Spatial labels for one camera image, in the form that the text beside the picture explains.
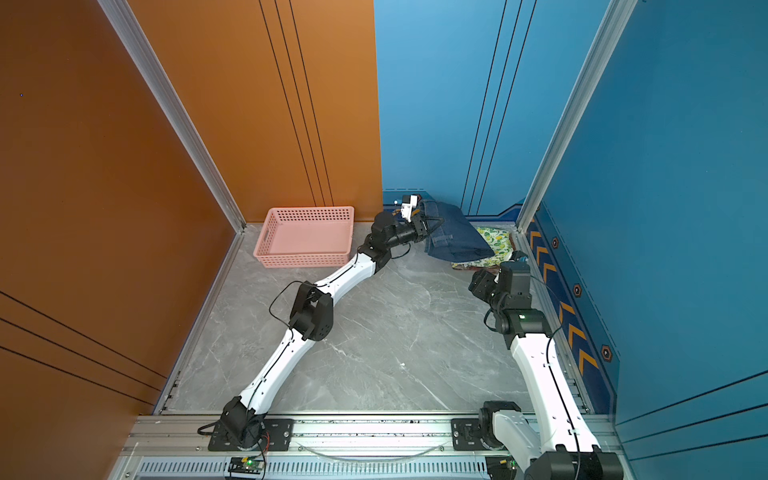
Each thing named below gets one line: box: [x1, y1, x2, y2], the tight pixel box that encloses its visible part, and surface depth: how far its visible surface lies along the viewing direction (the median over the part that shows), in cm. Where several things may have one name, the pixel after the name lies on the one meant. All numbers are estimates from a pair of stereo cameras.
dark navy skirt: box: [420, 201, 495, 263], surface depth 91 cm
